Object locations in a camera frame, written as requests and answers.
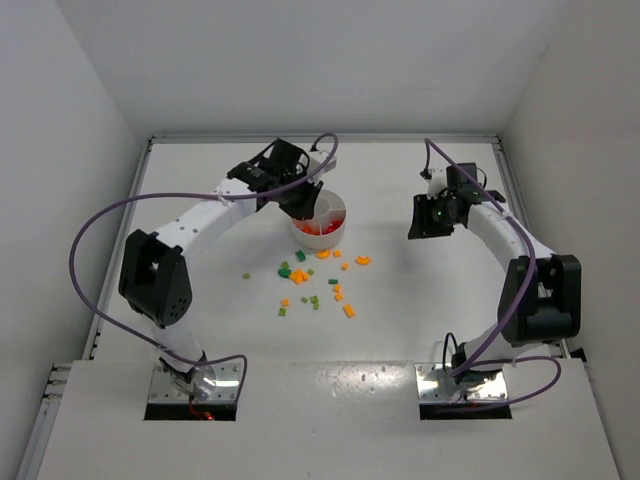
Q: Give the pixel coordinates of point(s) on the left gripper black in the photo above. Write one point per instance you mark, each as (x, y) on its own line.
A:
(298, 195)

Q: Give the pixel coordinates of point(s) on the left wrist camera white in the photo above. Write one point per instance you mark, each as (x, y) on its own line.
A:
(316, 159)

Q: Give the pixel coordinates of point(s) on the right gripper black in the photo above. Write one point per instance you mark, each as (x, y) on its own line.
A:
(427, 216)

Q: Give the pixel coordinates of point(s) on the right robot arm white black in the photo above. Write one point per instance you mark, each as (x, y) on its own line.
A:
(541, 297)

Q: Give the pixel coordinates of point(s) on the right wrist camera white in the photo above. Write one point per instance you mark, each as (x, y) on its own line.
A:
(436, 181)

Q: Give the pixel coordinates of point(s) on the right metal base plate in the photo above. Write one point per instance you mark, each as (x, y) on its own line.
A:
(436, 387)

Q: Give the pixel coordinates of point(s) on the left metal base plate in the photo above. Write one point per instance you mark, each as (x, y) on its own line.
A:
(212, 384)

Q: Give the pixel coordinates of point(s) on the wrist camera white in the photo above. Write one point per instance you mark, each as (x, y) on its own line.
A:
(436, 181)
(316, 159)

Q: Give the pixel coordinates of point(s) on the white round divided container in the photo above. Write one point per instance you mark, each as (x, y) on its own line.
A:
(329, 207)

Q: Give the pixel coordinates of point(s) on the metal base plate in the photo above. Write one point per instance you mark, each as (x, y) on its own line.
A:
(436, 387)
(212, 384)

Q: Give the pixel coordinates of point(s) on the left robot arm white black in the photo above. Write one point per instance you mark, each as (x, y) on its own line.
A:
(155, 279)

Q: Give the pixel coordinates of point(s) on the red legos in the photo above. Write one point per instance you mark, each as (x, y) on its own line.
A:
(333, 226)

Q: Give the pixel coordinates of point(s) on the yellow orange lego cluster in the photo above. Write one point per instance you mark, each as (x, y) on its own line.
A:
(299, 276)

